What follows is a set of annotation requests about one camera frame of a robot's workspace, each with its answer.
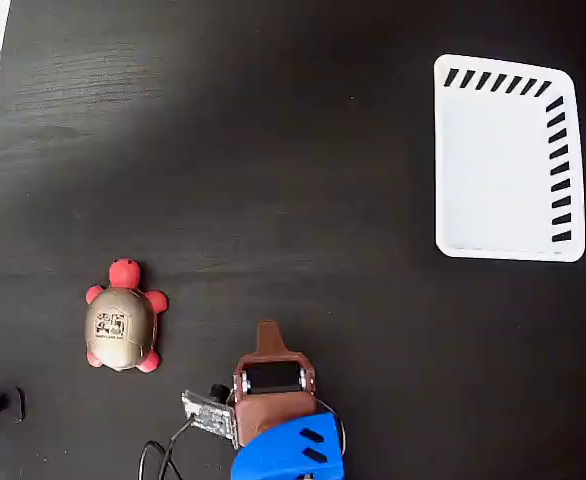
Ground bare camera circuit board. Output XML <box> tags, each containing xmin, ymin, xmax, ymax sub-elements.
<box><xmin>180</xmin><ymin>383</ymin><xmax>238</xmax><ymax>450</ymax></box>

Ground red turtle toy gold shell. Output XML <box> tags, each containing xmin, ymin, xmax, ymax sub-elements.
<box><xmin>84</xmin><ymin>257</ymin><xmax>170</xmax><ymax>375</ymax></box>

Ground black camera cable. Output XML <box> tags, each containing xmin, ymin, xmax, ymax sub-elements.
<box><xmin>138</xmin><ymin>416</ymin><xmax>195</xmax><ymax>480</ymax></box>

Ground white plastic basket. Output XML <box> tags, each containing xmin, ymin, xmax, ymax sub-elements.
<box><xmin>432</xmin><ymin>53</ymin><xmax>586</xmax><ymax>263</ymax></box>

